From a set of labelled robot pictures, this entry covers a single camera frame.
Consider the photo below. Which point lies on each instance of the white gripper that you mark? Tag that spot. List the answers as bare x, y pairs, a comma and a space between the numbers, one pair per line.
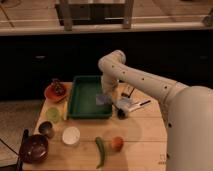
109, 86

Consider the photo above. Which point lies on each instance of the blue sponge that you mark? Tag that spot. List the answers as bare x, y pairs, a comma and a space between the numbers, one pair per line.
102, 99

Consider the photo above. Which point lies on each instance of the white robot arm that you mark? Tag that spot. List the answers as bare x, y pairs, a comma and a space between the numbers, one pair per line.
189, 112

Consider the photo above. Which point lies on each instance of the green plastic tray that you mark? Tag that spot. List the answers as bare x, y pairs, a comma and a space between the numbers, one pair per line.
82, 101

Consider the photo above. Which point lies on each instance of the brown small box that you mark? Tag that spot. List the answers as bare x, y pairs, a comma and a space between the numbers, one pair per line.
127, 92

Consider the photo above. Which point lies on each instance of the blue grey cloth bundle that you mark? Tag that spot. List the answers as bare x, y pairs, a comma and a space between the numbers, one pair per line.
123, 106

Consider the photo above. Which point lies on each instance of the dark grape bunch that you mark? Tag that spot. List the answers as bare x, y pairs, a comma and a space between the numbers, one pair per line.
57, 87

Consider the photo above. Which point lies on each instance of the orange bowl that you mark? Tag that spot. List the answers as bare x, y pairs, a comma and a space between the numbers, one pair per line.
50, 94

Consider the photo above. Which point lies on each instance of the green chili pepper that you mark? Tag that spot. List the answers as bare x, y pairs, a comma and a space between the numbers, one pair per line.
101, 148

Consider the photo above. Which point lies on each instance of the orange round fruit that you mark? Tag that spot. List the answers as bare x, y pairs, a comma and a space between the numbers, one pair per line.
117, 143

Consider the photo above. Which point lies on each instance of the dark red bowl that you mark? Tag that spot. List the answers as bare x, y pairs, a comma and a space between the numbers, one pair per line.
34, 149

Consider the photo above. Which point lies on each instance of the black handled knife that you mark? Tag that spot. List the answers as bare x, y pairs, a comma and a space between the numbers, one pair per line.
138, 105

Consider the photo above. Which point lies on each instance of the black spoon handle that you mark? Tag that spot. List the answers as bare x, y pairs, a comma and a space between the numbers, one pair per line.
19, 162

